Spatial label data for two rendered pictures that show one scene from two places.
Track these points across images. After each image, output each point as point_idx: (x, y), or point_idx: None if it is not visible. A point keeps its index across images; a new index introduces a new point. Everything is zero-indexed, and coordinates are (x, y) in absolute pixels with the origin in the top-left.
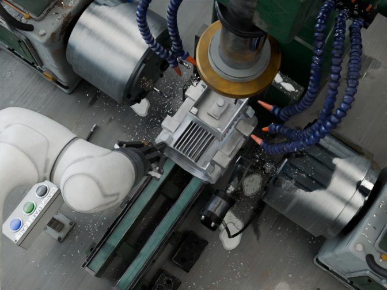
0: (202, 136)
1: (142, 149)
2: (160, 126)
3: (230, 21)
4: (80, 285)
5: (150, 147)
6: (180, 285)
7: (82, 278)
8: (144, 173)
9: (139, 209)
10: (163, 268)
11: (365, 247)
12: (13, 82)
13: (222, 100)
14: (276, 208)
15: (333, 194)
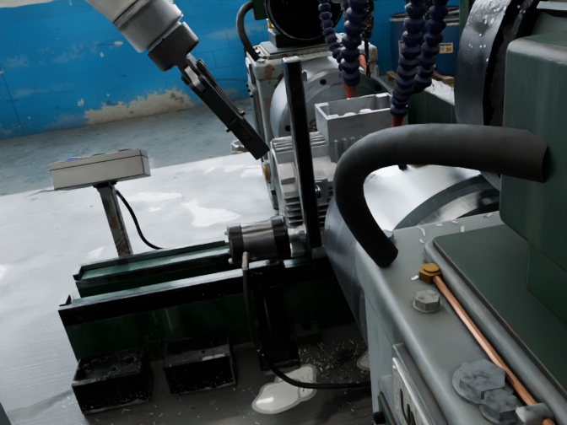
0: (311, 137)
1: (219, 89)
2: None
3: None
4: None
5: (239, 112)
6: (146, 403)
7: None
8: (175, 48)
9: (196, 256)
10: (155, 373)
11: (400, 245)
12: (244, 190)
13: (369, 110)
14: (331, 252)
15: (422, 178)
